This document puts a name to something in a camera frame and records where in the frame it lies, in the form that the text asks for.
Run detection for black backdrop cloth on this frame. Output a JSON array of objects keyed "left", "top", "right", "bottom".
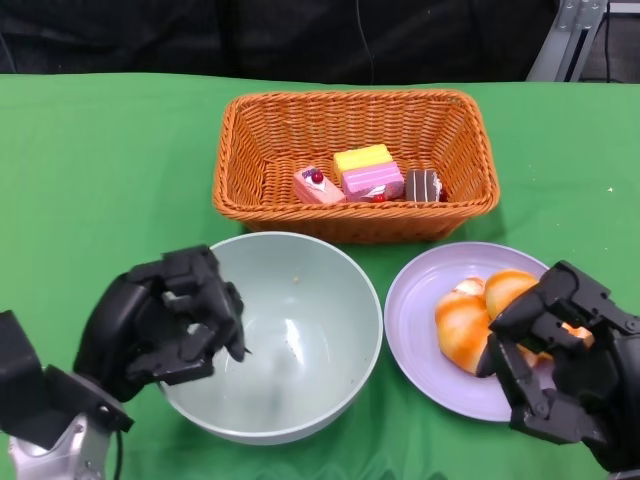
[{"left": 0, "top": 0, "right": 561, "bottom": 86}]

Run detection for grey green bowl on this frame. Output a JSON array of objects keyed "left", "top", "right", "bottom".
[{"left": 158, "top": 231, "right": 385, "bottom": 446}]

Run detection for pale lavender plate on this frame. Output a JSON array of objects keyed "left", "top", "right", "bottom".
[{"left": 383, "top": 242, "right": 559, "bottom": 423}]

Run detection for pink yellow layered cake slice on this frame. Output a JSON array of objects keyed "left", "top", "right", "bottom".
[{"left": 333, "top": 143, "right": 406, "bottom": 203}]

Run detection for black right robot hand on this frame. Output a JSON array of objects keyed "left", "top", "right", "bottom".
[{"left": 477, "top": 259, "right": 640, "bottom": 474}]

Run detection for green tablecloth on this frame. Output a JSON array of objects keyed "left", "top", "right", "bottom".
[{"left": 0, "top": 73, "right": 640, "bottom": 480}]

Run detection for orange wicker basket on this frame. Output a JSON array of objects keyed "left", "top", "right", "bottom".
[{"left": 212, "top": 89, "right": 501, "bottom": 245}]

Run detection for brown chocolate cake slice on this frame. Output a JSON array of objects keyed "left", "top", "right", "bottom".
[{"left": 404, "top": 168, "right": 446, "bottom": 203}]

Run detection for orange striped bread bun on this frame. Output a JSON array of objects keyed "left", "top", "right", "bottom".
[
  {"left": 434, "top": 277, "right": 494, "bottom": 376},
  {"left": 483, "top": 268, "right": 596, "bottom": 369}
]

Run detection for aluminium profile frame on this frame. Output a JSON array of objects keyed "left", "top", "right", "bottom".
[{"left": 525, "top": 0, "right": 611, "bottom": 83}]

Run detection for pink cake block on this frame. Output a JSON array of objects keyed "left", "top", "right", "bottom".
[{"left": 293, "top": 165, "right": 347, "bottom": 205}]

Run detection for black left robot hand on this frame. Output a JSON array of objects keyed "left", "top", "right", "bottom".
[{"left": 72, "top": 244, "right": 253, "bottom": 404}]

